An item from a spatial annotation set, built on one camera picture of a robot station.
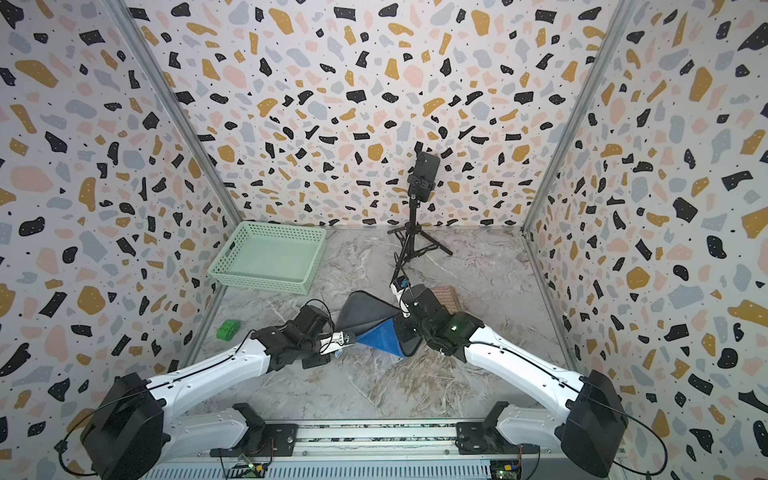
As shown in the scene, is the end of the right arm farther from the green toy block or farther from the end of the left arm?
the green toy block

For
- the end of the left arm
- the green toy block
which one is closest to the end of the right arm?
the end of the left arm

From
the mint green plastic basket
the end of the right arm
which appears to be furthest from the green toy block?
the end of the right arm

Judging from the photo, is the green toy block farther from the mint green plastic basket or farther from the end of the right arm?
the end of the right arm

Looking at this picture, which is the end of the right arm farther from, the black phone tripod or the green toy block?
the green toy block
